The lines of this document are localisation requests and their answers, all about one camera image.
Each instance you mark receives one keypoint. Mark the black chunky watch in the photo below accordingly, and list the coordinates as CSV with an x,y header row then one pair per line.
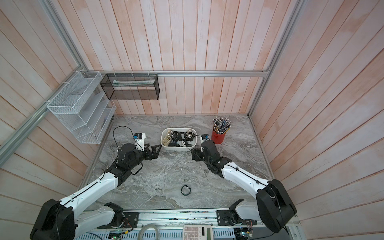
x,y
177,136

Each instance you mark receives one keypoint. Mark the red pen cup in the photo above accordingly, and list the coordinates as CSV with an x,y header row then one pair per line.
x,y
218,138

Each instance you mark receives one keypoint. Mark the black strap watch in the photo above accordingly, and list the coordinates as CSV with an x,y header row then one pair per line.
x,y
183,136

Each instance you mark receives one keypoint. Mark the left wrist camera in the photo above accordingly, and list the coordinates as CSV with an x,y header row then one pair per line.
x,y
139,141

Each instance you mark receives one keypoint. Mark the black mesh wall basket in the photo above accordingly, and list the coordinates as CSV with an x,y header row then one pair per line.
x,y
127,87

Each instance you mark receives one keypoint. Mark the white wire mesh shelf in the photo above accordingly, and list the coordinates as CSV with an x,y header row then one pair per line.
x,y
85,112

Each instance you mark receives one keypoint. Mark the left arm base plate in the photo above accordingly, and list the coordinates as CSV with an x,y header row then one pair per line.
x,y
125,220

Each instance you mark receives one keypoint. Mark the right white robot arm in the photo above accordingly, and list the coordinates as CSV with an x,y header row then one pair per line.
x,y
272,204

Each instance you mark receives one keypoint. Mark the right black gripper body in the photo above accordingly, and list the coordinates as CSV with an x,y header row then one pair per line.
x,y
201,156

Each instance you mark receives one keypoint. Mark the small black watch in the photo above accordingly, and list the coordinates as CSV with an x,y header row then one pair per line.
x,y
186,190

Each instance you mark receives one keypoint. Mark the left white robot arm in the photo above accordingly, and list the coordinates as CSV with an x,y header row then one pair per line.
x,y
66,220

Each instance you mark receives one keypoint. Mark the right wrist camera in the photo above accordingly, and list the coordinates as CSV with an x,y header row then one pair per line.
x,y
204,138

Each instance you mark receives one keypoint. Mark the bundle of pens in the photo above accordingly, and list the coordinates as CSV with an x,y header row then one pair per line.
x,y
221,125

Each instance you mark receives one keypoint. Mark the gold metal watch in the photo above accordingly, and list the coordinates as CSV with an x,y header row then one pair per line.
x,y
190,135

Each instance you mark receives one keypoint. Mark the beige band watch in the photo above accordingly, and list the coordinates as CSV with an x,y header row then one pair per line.
x,y
166,140

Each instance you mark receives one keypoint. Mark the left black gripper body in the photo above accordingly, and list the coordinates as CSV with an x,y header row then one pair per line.
x,y
139,157

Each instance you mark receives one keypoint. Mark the white plastic storage box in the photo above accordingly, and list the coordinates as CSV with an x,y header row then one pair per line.
x,y
178,146

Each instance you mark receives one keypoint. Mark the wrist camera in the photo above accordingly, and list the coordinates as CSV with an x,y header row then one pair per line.
x,y
139,141
204,138

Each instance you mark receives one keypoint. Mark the white calculator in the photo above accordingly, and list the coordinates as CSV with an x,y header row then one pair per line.
x,y
198,232

